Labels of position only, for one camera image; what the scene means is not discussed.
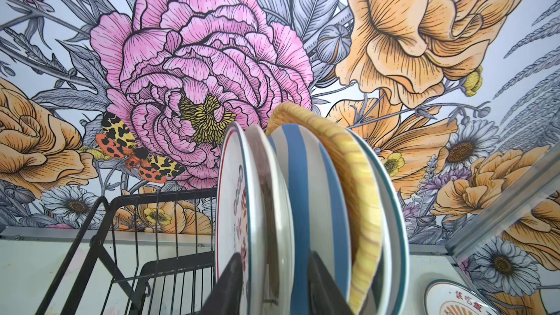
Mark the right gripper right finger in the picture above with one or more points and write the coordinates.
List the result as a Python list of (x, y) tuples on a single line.
[(323, 293)]

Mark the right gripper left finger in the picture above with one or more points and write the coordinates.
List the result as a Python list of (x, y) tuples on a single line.
[(225, 298)]

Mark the white plate green red rim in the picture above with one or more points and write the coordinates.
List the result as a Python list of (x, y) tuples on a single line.
[(390, 286)]

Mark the white plate red ring pattern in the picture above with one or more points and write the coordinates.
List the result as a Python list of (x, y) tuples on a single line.
[(240, 218)]

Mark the pale glass plate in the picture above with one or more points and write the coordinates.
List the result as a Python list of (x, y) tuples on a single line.
[(280, 265)]

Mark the yellow woven square plate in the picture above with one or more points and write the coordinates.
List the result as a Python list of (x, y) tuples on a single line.
[(361, 193)]

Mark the blue white striped plate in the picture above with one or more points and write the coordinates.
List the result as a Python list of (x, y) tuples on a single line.
[(320, 217)]

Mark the orange sunburst plate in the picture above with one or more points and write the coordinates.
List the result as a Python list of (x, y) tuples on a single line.
[(444, 297)]

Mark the black wire dish rack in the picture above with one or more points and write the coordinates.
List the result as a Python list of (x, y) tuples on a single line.
[(150, 254)]

